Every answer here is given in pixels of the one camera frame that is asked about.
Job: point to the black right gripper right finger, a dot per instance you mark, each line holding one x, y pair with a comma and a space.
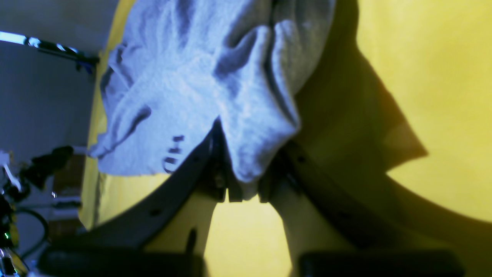
331, 234

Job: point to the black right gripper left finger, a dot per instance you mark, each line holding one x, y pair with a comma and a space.
163, 235

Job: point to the grey t-shirt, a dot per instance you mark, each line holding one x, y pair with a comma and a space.
182, 64

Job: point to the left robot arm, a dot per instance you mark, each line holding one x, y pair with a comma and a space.
15, 189

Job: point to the yellow table cloth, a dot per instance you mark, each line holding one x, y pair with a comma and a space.
397, 112

